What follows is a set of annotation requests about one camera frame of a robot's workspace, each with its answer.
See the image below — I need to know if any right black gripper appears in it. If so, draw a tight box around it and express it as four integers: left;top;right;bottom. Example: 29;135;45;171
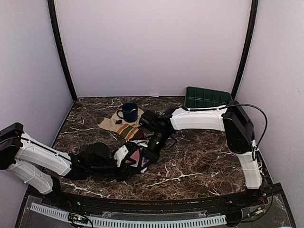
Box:
139;130;171;169

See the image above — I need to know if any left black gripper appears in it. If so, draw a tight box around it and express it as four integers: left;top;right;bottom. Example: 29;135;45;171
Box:
88;158;142;182

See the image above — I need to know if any pink patterned sock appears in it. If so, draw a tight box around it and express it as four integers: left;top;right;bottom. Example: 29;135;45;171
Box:
125;143;149;173

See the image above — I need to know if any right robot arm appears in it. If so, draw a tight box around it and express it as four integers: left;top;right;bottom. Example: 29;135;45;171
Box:
139;101;263;206

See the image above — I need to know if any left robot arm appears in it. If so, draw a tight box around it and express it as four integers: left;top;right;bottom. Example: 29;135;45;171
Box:
0;123;126;207

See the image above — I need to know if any beige striped sock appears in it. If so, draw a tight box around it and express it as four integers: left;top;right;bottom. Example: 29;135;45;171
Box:
97;117;144;141

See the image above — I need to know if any dark blue mug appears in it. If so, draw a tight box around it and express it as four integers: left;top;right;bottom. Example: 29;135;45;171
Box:
116;102;138;123

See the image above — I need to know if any green compartment tray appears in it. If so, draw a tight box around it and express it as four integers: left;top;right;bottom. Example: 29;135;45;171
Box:
184;86;232;109

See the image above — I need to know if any black front rail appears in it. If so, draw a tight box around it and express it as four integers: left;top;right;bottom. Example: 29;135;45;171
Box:
59;192;267;215

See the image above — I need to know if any white slotted cable duct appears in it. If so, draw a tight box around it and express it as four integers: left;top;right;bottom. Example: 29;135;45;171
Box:
29;203;227;228

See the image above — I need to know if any black right frame post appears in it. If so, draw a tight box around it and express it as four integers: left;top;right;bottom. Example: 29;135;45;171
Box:
231;0;259;99

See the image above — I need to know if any black frame post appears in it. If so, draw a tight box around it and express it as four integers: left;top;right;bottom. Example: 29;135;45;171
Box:
231;0;259;99
47;0;78;103

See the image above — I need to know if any black left frame post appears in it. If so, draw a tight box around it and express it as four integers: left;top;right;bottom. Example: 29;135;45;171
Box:
47;0;78;103

